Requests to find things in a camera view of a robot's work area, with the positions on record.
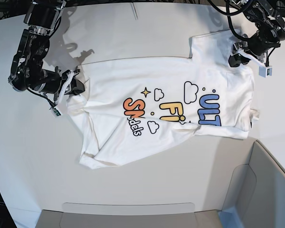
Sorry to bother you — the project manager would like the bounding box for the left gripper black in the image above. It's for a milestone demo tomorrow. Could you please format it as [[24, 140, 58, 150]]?
[[228, 30, 281, 67]]

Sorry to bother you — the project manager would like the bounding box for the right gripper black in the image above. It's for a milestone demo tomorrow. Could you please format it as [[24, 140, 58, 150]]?
[[26, 68, 85, 96]]

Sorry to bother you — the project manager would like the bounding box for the white t-shirt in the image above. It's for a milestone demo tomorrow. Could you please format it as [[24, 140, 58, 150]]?
[[67, 30, 259, 169]]

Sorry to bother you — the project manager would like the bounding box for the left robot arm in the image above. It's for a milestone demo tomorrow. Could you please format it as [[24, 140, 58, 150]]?
[[208, 0, 285, 67]]

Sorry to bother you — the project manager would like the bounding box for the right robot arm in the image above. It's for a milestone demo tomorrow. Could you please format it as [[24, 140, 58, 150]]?
[[8, 0, 85, 96]]

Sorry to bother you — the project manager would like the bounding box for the beige cardboard box right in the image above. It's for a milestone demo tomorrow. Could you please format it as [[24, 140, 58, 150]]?
[[222, 139, 285, 228]]

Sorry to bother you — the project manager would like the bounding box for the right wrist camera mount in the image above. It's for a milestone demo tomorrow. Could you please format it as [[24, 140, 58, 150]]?
[[50, 70, 79, 117]]

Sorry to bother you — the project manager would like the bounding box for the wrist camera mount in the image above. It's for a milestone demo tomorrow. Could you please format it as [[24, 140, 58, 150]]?
[[231, 42, 273, 77], [50, 70, 79, 117]]

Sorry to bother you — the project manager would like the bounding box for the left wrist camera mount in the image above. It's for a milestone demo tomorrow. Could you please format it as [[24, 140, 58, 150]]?
[[231, 42, 273, 77]]

